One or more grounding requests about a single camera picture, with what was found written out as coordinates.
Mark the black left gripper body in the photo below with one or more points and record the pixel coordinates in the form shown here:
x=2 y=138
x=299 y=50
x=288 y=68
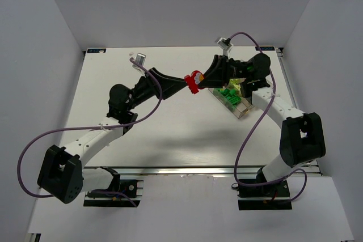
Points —
x=153 y=80

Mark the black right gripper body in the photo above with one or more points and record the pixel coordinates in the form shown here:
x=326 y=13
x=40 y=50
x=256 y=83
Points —
x=222 y=71

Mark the red flower lego block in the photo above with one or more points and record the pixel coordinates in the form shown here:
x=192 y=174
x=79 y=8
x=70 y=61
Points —
x=193 y=80

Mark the green long lego brick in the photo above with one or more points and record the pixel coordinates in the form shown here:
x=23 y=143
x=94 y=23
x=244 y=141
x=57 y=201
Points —
x=228 y=97

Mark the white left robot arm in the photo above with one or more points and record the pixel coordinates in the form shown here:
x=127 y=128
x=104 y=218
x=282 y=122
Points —
x=63 y=172

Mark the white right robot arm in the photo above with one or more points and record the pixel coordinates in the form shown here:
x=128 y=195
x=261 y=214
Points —
x=301 y=139

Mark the blue table label right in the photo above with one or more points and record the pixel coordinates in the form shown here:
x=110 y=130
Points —
x=265 y=48

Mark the blue table label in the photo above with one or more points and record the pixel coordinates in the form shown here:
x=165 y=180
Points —
x=265 y=48
x=96 y=50

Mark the clear compartment organizer tray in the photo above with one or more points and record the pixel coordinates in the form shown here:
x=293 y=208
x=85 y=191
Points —
x=245 y=93

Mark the blue table label left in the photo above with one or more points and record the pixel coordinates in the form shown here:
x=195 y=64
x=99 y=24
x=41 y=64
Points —
x=96 y=50

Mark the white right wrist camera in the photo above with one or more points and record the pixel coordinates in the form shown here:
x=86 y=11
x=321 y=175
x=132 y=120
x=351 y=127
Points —
x=225 y=45

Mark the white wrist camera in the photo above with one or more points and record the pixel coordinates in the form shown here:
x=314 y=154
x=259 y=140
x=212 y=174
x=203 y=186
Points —
x=138 y=62
x=225 y=45

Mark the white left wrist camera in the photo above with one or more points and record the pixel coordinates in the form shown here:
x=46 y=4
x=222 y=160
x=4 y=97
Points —
x=138 y=62

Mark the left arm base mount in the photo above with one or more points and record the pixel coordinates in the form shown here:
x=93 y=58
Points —
x=105 y=187

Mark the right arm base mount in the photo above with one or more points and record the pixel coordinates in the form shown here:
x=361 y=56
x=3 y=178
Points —
x=263 y=198

